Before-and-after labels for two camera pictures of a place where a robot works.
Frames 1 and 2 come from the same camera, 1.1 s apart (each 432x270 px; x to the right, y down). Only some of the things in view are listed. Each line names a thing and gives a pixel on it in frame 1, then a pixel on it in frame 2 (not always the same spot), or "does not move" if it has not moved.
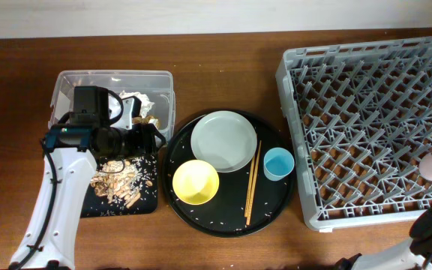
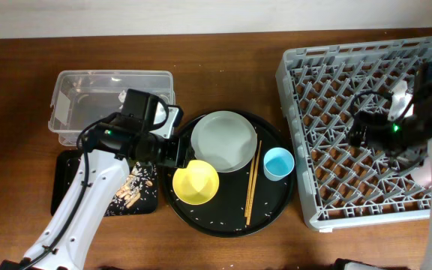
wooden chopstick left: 250,187 does not move
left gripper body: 139,142 → 172,153
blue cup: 277,163 does not move
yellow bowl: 196,182 does not move
